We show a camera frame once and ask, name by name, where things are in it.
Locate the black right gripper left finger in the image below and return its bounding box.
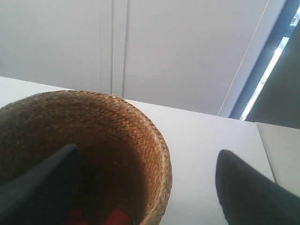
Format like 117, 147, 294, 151
0, 145, 81, 225

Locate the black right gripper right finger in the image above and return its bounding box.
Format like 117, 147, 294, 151
215, 150, 300, 225

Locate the red cylinder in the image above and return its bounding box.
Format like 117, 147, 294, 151
103, 209, 131, 225

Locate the brown woven basket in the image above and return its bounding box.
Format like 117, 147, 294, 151
0, 90, 172, 225

